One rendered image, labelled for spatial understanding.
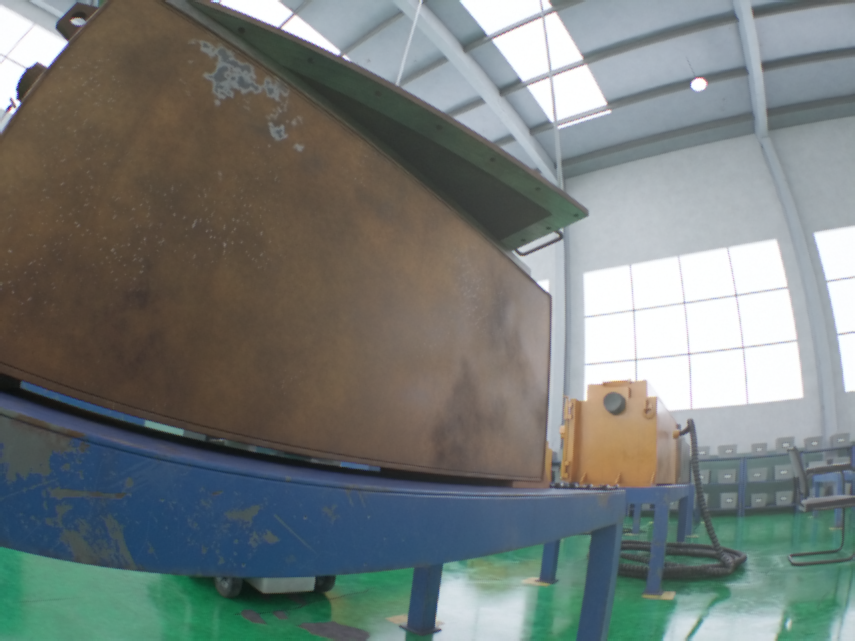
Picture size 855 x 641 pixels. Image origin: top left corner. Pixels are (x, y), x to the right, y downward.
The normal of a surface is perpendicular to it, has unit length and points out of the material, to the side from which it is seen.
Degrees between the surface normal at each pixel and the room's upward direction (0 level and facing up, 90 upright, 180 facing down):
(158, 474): 90
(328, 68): 180
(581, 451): 90
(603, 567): 90
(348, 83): 180
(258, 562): 90
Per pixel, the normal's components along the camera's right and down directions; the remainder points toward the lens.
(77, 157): 0.76, -0.13
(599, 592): -0.63, -0.33
